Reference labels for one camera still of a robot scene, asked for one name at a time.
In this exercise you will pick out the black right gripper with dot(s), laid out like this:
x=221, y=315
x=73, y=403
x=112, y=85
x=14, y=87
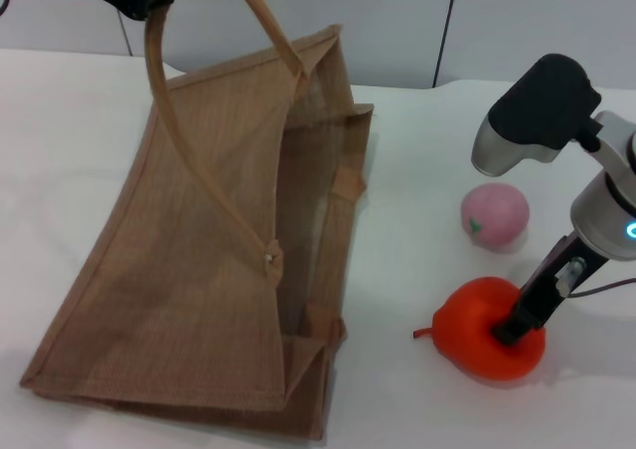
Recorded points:
x=556, y=280

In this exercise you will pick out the orange toy fruit with stem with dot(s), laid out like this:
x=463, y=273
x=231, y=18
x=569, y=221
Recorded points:
x=467, y=340

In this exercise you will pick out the pink toy peach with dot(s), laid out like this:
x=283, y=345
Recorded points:
x=494, y=214

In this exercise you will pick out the brown woven handbag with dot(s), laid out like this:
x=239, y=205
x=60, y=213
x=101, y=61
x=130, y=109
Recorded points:
x=199, y=250

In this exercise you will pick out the silver and black right robot arm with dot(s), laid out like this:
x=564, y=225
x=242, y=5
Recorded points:
x=546, y=106

